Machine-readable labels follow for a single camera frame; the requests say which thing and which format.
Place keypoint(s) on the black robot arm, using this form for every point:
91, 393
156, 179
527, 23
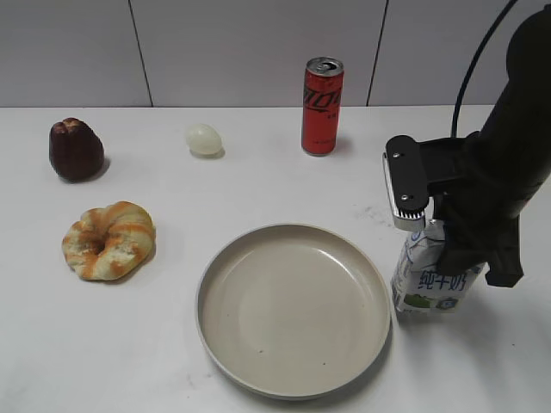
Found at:
513, 146

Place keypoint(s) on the red soda can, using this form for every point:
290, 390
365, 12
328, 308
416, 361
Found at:
323, 86

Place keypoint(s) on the white blue milk carton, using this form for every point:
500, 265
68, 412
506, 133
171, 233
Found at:
417, 286

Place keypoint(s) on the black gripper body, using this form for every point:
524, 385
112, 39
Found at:
474, 207

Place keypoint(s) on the beige round plate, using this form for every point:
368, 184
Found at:
292, 311

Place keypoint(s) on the white egg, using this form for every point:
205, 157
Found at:
203, 140

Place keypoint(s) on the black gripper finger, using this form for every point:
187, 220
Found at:
504, 270

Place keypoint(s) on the dark red wax apple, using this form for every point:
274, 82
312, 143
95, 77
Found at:
75, 152

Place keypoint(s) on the orange striped bagel bread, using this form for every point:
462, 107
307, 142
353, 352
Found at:
108, 243

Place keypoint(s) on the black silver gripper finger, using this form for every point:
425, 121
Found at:
406, 182

